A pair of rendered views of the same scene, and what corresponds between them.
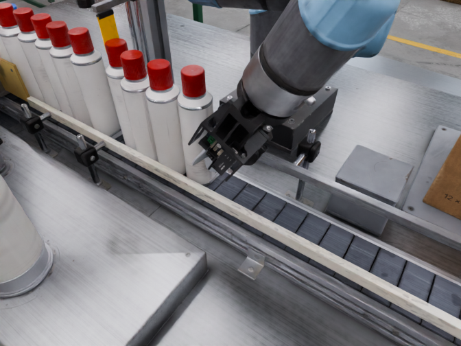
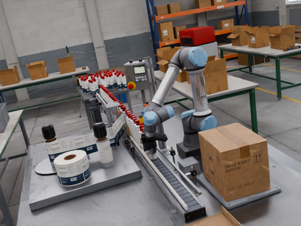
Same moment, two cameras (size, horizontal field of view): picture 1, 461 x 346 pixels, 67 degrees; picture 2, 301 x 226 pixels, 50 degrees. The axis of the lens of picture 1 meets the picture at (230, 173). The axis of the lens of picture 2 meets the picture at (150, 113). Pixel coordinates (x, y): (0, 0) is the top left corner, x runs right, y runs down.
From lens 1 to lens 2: 1.67 m
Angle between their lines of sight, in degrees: 44
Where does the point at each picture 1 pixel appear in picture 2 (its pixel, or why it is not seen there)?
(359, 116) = not seen: hidden behind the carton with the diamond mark
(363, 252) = (170, 176)
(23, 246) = (108, 157)
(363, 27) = (148, 122)
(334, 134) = not seen: hidden behind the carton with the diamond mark
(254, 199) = (159, 164)
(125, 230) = (129, 163)
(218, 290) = (140, 180)
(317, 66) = (146, 127)
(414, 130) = not seen: hidden behind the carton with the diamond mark
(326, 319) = (156, 189)
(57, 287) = (111, 168)
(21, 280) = (106, 164)
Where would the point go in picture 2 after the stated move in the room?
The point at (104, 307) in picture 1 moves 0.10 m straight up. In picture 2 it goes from (116, 172) to (113, 158)
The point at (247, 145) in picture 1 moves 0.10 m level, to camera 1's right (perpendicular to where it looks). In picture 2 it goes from (147, 143) to (160, 145)
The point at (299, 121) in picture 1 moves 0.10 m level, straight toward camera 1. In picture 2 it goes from (189, 150) to (178, 156)
